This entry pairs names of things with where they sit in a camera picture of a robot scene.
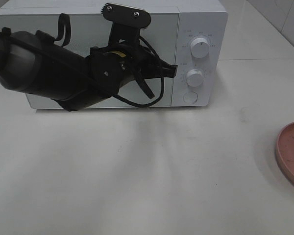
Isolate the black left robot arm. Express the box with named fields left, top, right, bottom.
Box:
left=0, top=28, right=177, bottom=111

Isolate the white microwave door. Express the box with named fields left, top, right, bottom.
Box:
left=0, top=6, right=178, bottom=109

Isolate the pink round plate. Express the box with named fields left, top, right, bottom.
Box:
left=275, top=122, right=294, bottom=186

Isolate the white timer knob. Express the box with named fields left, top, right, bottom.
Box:
left=186, top=69, right=204, bottom=87

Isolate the round white door button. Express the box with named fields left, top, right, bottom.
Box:
left=183, top=92, right=198, bottom=104

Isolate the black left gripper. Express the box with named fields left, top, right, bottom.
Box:
left=89, top=42, right=177, bottom=94

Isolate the upper white power knob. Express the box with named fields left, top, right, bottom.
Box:
left=190, top=35, right=210, bottom=59

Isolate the white microwave oven body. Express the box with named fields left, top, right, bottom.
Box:
left=0, top=0, right=228, bottom=107

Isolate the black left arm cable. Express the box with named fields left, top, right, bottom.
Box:
left=52, top=13, right=166, bottom=108

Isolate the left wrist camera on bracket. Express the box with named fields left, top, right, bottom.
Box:
left=101, top=3, right=151, bottom=46

